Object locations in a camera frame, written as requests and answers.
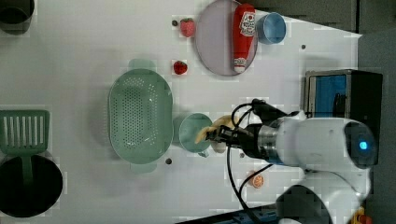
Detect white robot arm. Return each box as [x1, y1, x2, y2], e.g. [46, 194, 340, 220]
[196, 111, 378, 224]

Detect green mug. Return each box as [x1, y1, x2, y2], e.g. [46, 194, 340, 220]
[173, 113, 212, 158]

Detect green colander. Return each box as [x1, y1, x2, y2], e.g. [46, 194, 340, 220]
[107, 59, 174, 174]

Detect grey round plate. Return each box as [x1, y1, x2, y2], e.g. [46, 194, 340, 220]
[195, 0, 258, 76]

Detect black toaster oven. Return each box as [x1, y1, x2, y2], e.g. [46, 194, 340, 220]
[303, 68, 384, 166]

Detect red plush ketchup bottle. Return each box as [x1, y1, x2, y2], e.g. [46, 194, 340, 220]
[233, 4, 255, 74]

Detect yellow plush peeled banana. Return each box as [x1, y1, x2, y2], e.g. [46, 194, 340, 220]
[194, 115, 239, 153]

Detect dark cylindrical cup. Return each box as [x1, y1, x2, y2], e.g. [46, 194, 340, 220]
[0, 0, 35, 35]

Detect black round pan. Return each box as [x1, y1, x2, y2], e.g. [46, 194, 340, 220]
[0, 156, 64, 217]

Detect small red strawberry toy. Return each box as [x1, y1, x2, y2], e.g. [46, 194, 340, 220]
[173, 61, 188, 75]

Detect large red strawberry toy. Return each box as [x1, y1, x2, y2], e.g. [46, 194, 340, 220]
[180, 18, 195, 37]

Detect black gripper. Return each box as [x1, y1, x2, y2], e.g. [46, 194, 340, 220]
[205, 124, 264, 159]

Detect orange slice toy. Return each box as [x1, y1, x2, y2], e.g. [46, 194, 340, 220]
[248, 174, 264, 189]

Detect blue bowl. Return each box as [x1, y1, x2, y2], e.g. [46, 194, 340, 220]
[256, 13, 287, 45]

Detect blue metal frame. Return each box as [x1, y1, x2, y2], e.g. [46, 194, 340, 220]
[177, 204, 279, 224]

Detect green slotted spatula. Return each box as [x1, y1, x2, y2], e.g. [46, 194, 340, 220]
[0, 109, 50, 186]

